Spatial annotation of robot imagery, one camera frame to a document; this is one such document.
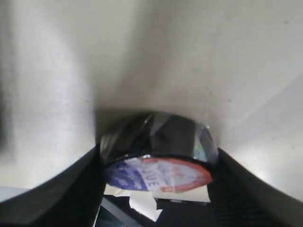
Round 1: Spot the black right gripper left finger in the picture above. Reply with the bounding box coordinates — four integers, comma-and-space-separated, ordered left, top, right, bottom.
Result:
0, 146, 106, 227

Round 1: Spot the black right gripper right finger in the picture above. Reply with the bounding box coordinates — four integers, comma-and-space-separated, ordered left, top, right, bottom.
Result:
207, 149, 303, 227

